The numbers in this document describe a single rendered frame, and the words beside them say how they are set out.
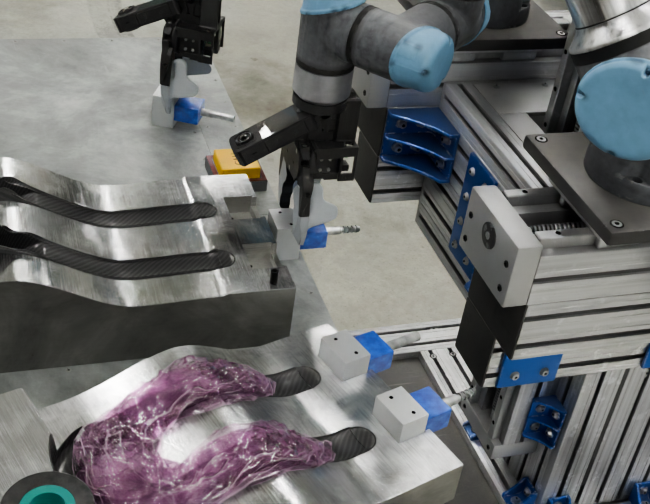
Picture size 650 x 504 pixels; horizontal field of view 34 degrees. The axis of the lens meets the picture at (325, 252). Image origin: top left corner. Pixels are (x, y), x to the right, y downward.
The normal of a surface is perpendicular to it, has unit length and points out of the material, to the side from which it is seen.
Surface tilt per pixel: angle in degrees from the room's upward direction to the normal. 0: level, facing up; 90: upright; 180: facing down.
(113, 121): 0
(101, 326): 90
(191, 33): 90
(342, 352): 0
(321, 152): 90
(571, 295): 90
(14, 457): 0
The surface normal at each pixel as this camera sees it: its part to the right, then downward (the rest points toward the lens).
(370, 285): 0.12, -0.81
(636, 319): 0.30, 0.59
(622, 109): -0.48, 0.54
